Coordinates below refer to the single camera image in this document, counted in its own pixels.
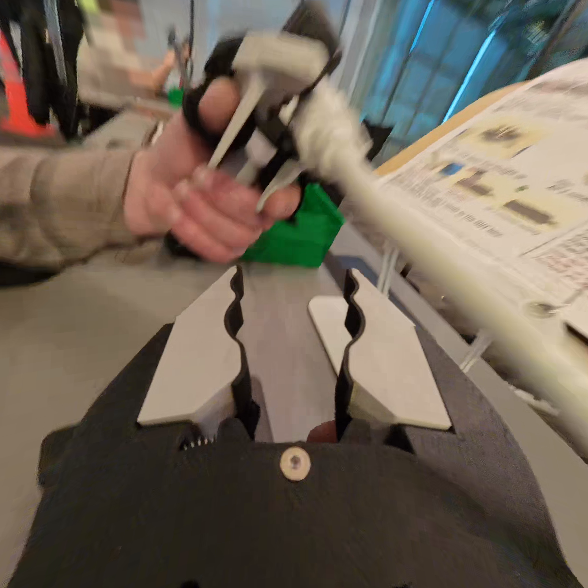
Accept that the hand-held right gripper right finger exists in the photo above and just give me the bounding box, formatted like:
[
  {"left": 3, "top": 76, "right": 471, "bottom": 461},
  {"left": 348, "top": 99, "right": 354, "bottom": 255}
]
[{"left": 334, "top": 269, "right": 453, "bottom": 441}]

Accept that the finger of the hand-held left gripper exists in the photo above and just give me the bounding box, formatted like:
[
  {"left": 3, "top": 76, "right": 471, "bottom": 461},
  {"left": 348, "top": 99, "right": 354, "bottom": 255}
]
[{"left": 233, "top": 31, "right": 330, "bottom": 108}]

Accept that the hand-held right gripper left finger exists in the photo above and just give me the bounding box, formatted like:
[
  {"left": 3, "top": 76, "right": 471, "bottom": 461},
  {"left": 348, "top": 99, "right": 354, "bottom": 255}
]
[{"left": 137, "top": 266, "right": 261, "bottom": 441}]

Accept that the white power cord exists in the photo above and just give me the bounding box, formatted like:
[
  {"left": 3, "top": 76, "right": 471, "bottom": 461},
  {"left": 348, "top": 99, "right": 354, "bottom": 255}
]
[{"left": 288, "top": 78, "right": 588, "bottom": 464}]

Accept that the person's left hand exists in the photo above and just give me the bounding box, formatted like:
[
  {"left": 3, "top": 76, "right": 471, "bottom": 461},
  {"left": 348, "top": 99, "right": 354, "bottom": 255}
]
[{"left": 123, "top": 76, "right": 301, "bottom": 265}]

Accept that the printed instruction sheet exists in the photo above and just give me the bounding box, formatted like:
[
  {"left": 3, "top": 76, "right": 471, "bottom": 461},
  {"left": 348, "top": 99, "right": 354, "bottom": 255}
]
[{"left": 379, "top": 59, "right": 588, "bottom": 331}]

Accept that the orange traffic cone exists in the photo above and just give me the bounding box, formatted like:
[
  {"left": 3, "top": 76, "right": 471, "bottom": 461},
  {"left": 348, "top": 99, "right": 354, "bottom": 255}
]
[{"left": 0, "top": 30, "right": 57, "bottom": 138}]

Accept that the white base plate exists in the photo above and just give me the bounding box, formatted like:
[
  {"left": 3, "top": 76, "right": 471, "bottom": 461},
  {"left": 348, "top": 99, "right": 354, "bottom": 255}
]
[{"left": 307, "top": 295, "right": 355, "bottom": 378}]

